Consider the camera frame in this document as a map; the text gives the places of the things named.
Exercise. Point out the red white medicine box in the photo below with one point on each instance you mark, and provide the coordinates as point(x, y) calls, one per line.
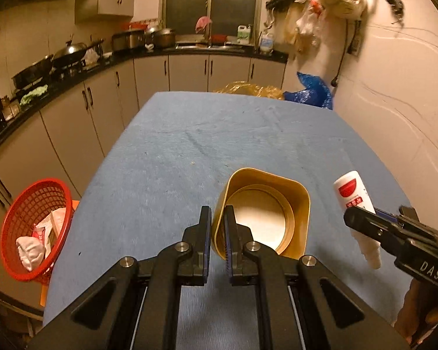
point(48, 230)

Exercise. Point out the pink cloth on faucet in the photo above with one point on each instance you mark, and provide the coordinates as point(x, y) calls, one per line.
point(202, 24)

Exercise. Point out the black frying pan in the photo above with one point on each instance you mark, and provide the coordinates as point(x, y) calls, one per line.
point(33, 73)

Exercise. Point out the wok with lid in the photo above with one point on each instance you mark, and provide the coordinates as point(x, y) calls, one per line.
point(72, 53)

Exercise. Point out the hanging plastic bags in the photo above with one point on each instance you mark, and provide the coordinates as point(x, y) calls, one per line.
point(304, 18)

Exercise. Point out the white detergent jug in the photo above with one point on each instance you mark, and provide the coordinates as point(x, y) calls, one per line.
point(243, 34)

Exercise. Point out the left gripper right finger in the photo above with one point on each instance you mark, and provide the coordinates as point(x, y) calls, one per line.
point(240, 268)

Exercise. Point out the rice cooker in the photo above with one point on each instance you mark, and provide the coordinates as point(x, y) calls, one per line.
point(128, 40)

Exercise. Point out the red plastic mesh basket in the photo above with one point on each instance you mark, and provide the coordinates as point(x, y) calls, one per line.
point(28, 210)

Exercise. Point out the white tissue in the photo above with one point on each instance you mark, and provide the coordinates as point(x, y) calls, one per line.
point(31, 252)

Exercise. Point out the blue table cloth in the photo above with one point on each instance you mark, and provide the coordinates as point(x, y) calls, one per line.
point(178, 154)

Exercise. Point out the yellow plastic bag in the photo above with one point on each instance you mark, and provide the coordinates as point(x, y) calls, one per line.
point(249, 89)

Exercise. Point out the operator hand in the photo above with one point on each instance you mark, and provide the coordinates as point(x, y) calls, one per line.
point(419, 312)

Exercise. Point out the white spray bottle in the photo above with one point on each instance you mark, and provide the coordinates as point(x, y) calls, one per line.
point(353, 196)

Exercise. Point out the green cloth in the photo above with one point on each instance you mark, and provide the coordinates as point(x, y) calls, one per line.
point(33, 94)

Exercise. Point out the blue plastic bag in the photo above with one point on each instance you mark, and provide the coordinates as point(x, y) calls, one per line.
point(315, 92)

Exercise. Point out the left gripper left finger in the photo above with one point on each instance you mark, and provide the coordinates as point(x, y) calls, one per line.
point(194, 266)

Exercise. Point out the steel cooking pot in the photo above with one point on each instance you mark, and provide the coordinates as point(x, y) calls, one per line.
point(160, 38)

